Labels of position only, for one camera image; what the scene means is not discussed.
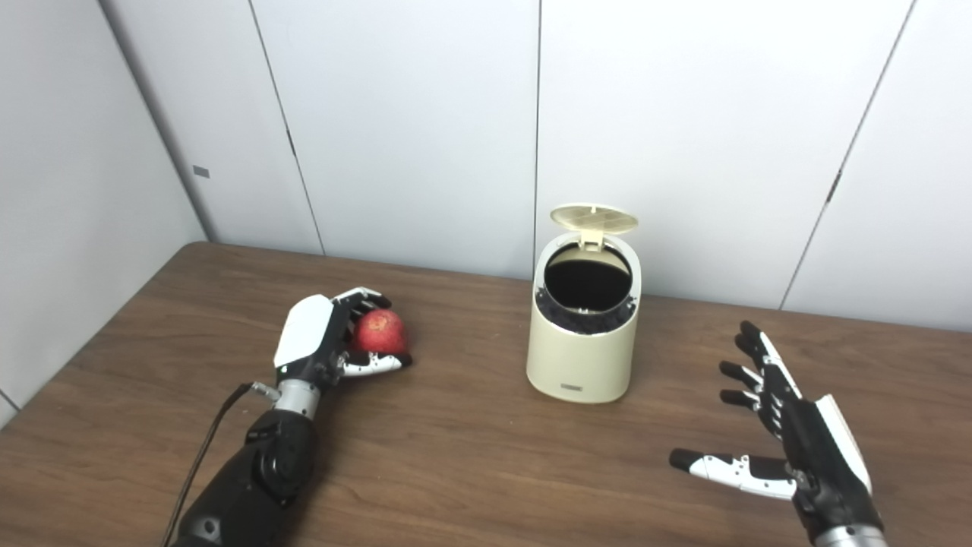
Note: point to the cream round bin lid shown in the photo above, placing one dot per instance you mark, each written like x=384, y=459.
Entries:
x=592, y=219

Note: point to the cream-colored bin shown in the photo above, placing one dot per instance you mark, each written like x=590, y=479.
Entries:
x=581, y=361

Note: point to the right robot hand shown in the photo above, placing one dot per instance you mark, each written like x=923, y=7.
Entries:
x=824, y=456

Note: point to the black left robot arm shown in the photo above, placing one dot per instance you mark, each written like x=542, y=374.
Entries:
x=258, y=479

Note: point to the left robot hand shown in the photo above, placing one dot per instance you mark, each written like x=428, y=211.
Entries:
x=304, y=334

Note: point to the red apple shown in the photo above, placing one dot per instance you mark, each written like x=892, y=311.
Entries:
x=380, y=333

